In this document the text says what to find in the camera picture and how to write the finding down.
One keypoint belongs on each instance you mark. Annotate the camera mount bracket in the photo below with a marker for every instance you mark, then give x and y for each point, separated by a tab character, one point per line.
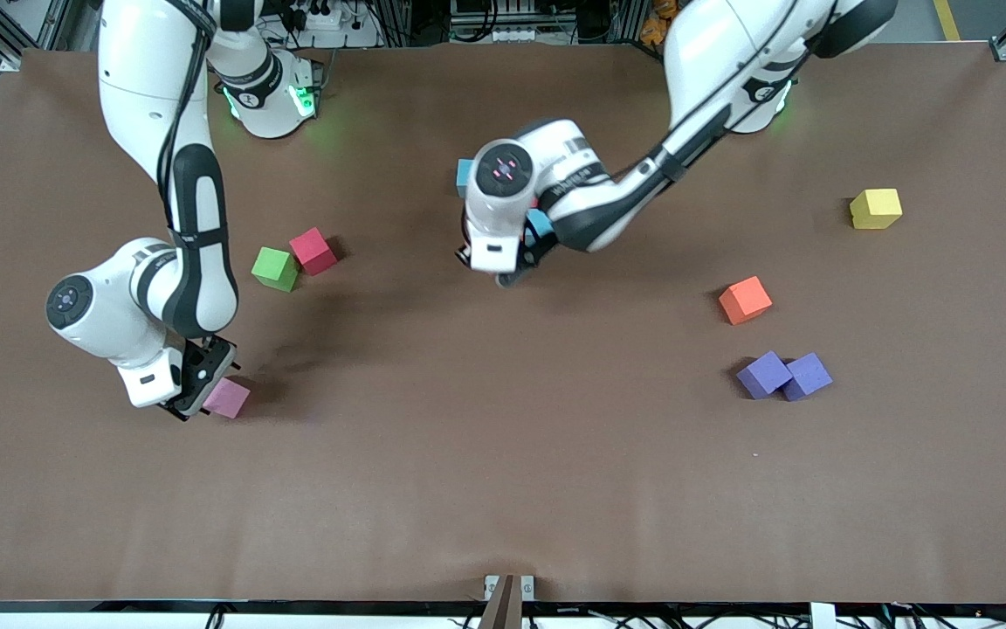
503	603

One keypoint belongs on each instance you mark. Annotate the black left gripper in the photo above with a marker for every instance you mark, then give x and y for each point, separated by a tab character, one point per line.
543	245

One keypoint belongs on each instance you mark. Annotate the brown table cover mat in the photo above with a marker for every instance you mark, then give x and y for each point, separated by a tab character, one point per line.
503	489

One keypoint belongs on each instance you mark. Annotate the black equipment rack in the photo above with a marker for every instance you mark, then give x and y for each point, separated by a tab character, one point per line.
595	22

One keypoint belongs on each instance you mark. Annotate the pink foam cube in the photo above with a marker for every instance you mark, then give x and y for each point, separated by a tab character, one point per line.
228	398

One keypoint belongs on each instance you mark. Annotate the orange mesh bags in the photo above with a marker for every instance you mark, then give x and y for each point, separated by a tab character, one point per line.
656	26

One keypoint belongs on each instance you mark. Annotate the orange foam cube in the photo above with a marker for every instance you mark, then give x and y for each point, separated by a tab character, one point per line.
745	300

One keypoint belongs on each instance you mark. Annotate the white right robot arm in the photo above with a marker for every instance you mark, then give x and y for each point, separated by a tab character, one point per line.
175	201

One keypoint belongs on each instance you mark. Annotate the green foam cube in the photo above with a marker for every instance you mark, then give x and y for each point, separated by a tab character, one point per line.
274	266

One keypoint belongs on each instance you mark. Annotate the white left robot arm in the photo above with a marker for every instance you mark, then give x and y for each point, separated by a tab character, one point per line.
590	183

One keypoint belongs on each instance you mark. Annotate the yellow foam cube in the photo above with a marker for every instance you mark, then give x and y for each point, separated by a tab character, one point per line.
876	210

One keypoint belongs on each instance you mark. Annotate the purple foam cube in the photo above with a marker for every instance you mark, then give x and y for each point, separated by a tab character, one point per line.
763	374
810	377

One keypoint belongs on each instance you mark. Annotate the white power strip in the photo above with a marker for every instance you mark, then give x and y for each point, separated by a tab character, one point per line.
328	17

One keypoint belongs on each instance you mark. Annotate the small white box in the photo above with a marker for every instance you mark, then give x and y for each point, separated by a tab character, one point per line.
823	617

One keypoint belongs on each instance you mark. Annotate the red foam cube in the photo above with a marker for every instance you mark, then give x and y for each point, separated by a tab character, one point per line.
313	251

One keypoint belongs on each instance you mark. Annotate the blue foam cube with scribble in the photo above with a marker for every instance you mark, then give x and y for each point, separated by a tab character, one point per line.
463	177

